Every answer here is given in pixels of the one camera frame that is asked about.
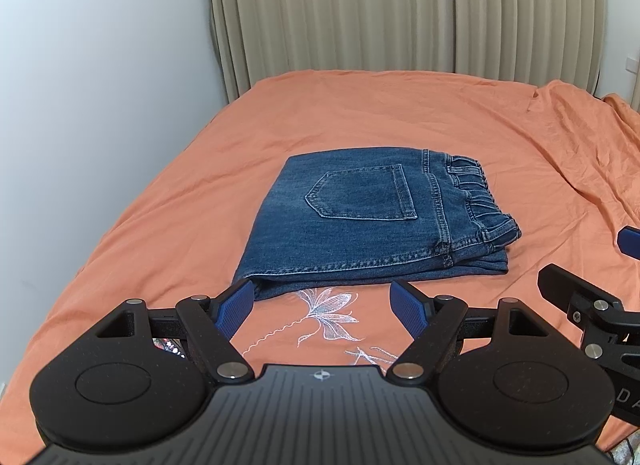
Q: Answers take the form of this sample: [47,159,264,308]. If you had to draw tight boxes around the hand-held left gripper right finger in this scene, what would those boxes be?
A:
[390,279,548,386]

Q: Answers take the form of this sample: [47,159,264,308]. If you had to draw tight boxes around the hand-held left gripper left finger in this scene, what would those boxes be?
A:
[92,279,257,386]

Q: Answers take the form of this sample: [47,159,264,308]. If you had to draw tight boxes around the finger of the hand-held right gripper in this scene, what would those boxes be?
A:
[616,226,640,262]
[537,263,627,327]

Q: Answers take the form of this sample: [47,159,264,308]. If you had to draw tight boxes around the blue denim pants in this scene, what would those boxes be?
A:
[232,146,522,302]

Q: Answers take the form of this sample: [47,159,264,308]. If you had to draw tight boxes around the colourful patterned item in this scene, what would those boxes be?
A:
[151,337,187,363]

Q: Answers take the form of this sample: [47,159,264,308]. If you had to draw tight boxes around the grey patterned rug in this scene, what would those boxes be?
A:
[607,437,640,465]

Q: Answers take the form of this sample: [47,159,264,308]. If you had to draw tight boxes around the orange embroidered bed sheet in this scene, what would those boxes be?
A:
[10,69,640,456]

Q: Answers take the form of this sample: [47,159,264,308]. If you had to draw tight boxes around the beige curtain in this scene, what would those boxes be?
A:
[202,0,608,103]

